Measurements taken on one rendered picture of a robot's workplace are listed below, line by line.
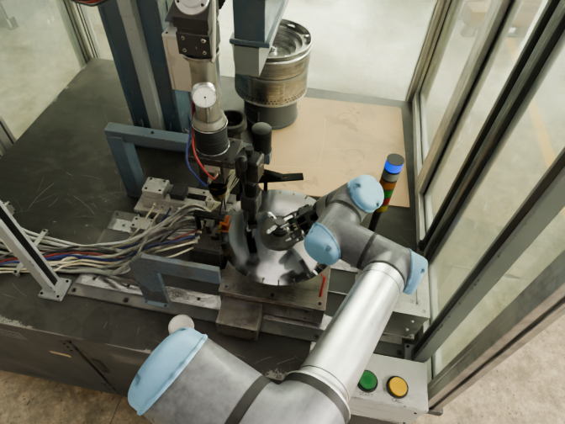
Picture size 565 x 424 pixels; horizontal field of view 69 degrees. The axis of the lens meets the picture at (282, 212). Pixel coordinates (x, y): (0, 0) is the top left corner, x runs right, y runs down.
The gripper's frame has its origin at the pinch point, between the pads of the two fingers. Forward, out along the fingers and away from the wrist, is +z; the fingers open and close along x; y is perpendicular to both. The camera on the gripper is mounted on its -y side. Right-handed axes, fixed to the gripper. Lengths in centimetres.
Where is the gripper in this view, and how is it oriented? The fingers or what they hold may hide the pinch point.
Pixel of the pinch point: (293, 230)
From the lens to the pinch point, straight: 110.8
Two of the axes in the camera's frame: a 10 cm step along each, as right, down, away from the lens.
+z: -4.6, 2.8, 8.4
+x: 3.9, 9.2, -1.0
